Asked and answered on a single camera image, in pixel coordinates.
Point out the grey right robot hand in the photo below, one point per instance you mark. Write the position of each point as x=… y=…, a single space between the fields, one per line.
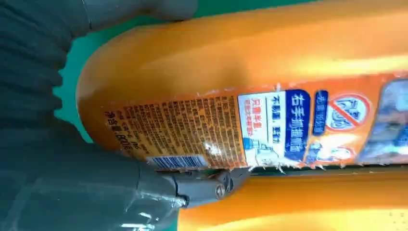
x=79 y=185

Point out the ribbed grey right arm sleeve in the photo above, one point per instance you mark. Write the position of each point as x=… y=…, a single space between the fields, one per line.
x=28 y=63

